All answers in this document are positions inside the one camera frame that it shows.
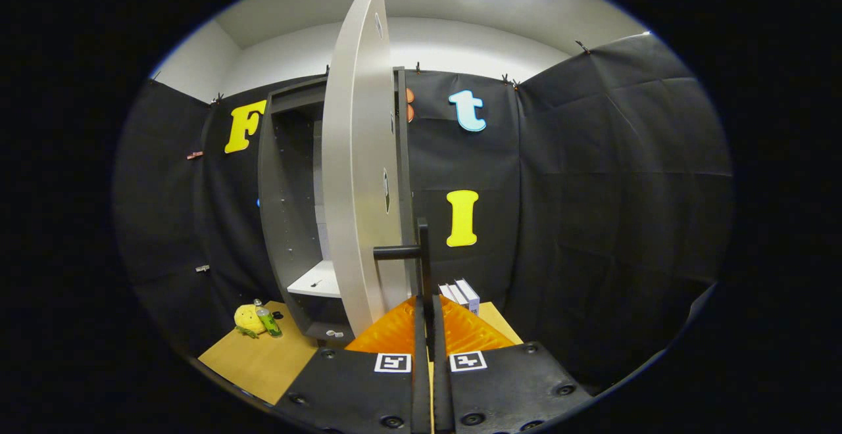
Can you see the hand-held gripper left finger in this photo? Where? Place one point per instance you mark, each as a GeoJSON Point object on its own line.
{"type": "Point", "coordinates": [421, 381]}

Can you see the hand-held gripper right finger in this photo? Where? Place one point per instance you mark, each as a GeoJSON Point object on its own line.
{"type": "Point", "coordinates": [439, 388]}

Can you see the grey shoe cabinet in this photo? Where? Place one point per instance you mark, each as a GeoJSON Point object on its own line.
{"type": "Point", "coordinates": [276, 210]}

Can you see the beige shoe cabinet door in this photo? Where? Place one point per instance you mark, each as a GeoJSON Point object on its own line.
{"type": "Point", "coordinates": [358, 158]}

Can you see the brown book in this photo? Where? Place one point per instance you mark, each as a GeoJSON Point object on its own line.
{"type": "Point", "coordinates": [443, 291]}

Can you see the white and orange book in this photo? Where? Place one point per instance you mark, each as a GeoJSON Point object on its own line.
{"type": "Point", "coordinates": [455, 294]}

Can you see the green plastic bottle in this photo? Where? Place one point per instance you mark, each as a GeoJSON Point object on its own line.
{"type": "Point", "coordinates": [270, 324]}

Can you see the yellow plush toy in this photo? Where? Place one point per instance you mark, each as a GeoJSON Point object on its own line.
{"type": "Point", "coordinates": [247, 319]}

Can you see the black backdrop cloth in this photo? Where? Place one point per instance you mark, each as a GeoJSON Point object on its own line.
{"type": "Point", "coordinates": [592, 191]}

